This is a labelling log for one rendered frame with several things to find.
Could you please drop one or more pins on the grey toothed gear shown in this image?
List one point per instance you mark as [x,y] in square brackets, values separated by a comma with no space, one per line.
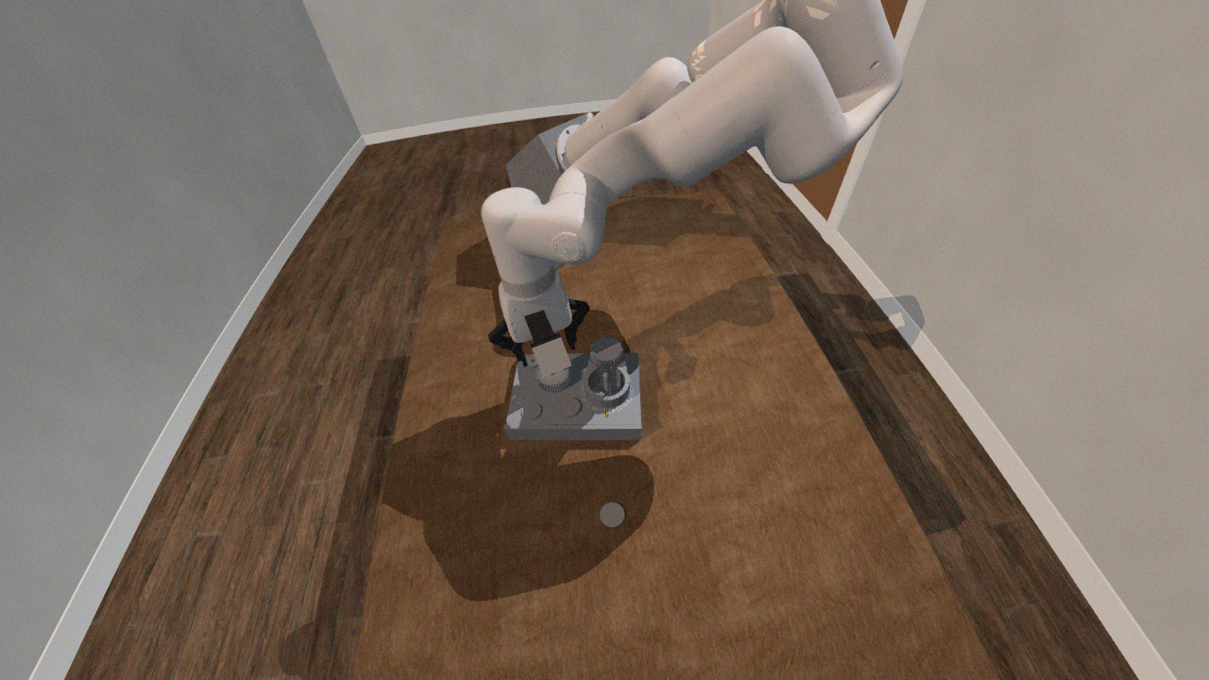
[554,382]

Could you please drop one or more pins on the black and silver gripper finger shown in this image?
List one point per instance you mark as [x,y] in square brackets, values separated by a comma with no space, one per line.
[581,308]
[496,337]

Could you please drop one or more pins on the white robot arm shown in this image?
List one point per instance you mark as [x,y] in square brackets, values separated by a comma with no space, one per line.
[772,92]

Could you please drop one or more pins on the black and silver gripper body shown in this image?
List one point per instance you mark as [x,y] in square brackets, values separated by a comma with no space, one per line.
[554,302]

